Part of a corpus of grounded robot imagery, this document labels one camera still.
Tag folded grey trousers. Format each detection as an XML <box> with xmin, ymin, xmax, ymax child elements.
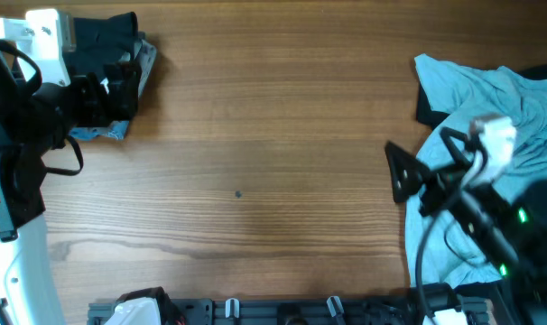
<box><xmin>133</xmin><ymin>32</ymin><xmax>157</xmax><ymax>97</ymax></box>

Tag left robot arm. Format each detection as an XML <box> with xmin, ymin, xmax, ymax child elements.
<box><xmin>0</xmin><ymin>40</ymin><xmax>142</xmax><ymax>324</ymax></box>

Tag black shorts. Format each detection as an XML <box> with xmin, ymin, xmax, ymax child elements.
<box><xmin>63</xmin><ymin>12</ymin><xmax>138</xmax><ymax>81</ymax></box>

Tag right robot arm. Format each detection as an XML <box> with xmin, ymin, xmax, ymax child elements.
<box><xmin>385</xmin><ymin>126</ymin><xmax>547</xmax><ymax>324</ymax></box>

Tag folded blue jeans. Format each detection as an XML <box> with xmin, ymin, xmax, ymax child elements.
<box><xmin>70</xmin><ymin>121</ymin><xmax>130</xmax><ymax>141</ymax></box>

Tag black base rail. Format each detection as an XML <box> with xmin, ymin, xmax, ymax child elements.
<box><xmin>87</xmin><ymin>288</ymin><xmax>496</xmax><ymax>325</ymax></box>

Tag left black cable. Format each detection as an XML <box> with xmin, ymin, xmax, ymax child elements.
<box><xmin>0</xmin><ymin>38</ymin><xmax>85</xmax><ymax>325</ymax></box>

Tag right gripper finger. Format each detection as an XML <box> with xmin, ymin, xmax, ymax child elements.
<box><xmin>440</xmin><ymin>126</ymin><xmax>476</xmax><ymax>170</ymax></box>
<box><xmin>385</xmin><ymin>142</ymin><xmax>431</xmax><ymax>203</ymax></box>

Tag light blue t-shirt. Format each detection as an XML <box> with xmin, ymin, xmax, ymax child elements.
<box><xmin>403</xmin><ymin>53</ymin><xmax>547</xmax><ymax>290</ymax></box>

